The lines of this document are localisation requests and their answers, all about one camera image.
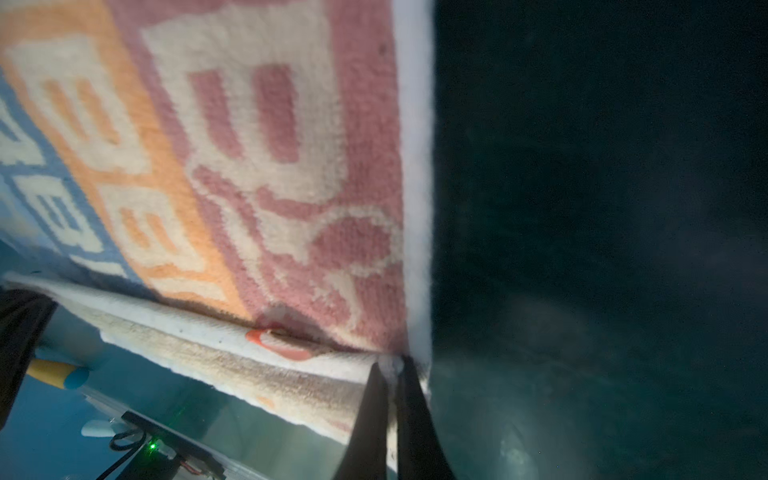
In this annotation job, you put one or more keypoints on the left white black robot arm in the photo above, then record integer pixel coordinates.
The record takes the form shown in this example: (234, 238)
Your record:
(24, 316)

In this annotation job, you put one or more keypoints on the left small circuit board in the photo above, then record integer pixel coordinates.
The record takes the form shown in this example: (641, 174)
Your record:
(151, 451)

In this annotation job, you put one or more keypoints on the yellow plastic scoop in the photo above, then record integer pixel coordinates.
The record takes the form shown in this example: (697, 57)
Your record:
(58, 374)

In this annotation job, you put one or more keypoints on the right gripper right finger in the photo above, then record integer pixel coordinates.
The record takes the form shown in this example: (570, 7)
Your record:
(419, 453)

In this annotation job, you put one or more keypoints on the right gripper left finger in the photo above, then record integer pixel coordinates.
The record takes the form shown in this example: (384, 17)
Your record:
(366, 453)

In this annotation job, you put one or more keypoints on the cream rabbit lettered towel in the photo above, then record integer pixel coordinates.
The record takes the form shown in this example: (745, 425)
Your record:
(239, 191)

